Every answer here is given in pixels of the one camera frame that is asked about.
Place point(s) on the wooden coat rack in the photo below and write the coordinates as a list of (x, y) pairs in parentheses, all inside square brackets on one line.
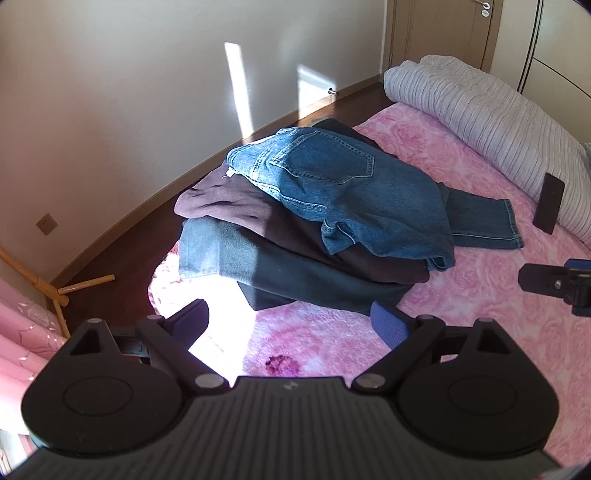
[(55, 295)]

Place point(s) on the grey-blue garment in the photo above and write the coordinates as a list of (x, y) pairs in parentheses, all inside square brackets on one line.
[(207, 254)]

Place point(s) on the cream wardrobe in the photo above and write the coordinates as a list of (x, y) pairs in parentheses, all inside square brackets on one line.
[(554, 46)]

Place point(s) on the blue denim jeans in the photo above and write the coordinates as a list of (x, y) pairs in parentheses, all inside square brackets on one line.
[(351, 184)]

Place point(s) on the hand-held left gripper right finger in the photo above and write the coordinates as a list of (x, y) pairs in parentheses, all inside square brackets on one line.
[(390, 325)]

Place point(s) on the pink rose blanket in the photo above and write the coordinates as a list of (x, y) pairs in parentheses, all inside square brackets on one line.
[(461, 295)]

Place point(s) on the brown wooden door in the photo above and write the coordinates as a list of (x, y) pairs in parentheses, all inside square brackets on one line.
[(438, 32)]

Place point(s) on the black phone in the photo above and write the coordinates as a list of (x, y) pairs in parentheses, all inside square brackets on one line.
[(549, 203)]

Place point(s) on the pink curtain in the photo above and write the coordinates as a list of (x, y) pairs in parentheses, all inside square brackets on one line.
[(23, 350)]

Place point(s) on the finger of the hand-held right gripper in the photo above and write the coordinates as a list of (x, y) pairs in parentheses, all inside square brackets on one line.
[(540, 279), (579, 263)]

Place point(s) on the beige wall socket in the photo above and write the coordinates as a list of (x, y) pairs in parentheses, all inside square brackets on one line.
[(47, 224)]

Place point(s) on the grey striped quilt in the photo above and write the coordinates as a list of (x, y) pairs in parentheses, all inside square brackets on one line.
[(485, 110)]

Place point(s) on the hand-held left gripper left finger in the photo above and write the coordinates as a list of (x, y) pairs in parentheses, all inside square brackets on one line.
[(191, 321)]

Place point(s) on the dark purple garment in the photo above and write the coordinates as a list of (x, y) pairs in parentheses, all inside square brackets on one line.
[(221, 203)]

